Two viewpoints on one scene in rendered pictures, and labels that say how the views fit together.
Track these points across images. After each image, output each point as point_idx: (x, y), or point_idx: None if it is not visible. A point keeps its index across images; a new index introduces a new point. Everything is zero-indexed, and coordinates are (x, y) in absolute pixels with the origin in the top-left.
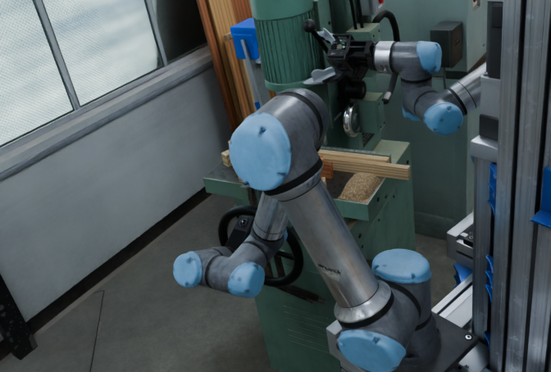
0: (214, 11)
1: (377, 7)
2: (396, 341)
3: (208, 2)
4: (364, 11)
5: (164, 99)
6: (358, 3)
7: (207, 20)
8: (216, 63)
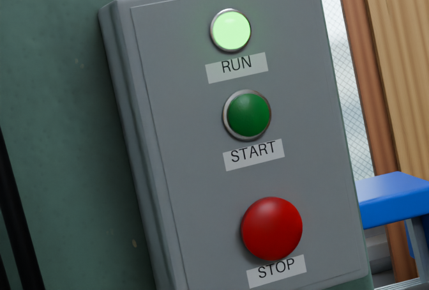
0: (403, 140)
1: (230, 283)
2: None
3: (389, 117)
4: (163, 285)
5: None
6: (12, 246)
7: (385, 159)
8: (396, 262)
